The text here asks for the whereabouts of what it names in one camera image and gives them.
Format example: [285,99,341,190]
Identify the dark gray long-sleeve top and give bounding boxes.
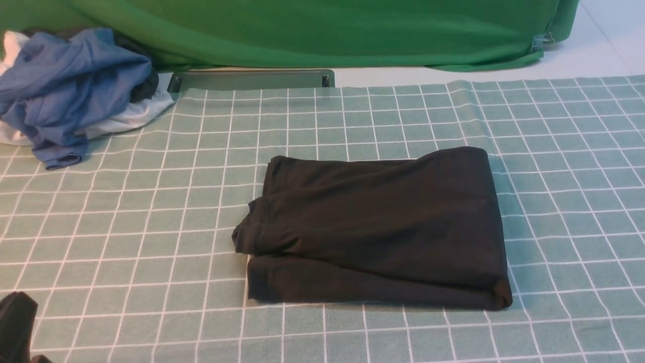
[232,146,513,311]

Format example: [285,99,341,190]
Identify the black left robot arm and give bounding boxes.
[1,291,51,362]

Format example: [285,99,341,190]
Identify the gray metal tray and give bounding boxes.
[168,70,336,93]

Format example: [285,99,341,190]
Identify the green checkered tablecloth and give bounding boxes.
[1,76,644,362]

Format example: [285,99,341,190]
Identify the green backdrop cloth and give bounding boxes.
[1,1,578,72]

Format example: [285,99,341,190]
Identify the metal binder clip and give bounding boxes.
[531,32,556,52]

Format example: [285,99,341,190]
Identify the blue crumpled garment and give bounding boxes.
[1,28,159,170]

